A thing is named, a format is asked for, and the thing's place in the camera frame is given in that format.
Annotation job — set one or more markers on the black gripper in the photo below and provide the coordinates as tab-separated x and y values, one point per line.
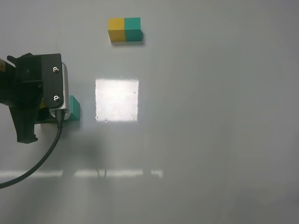
24	82

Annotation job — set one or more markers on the green loose block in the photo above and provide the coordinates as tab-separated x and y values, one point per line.
74	109

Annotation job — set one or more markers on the yellow template block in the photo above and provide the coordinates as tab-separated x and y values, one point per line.
116	30

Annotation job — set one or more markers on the green template block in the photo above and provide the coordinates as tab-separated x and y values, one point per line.
133	31

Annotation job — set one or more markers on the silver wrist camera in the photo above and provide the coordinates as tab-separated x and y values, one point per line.
66	105

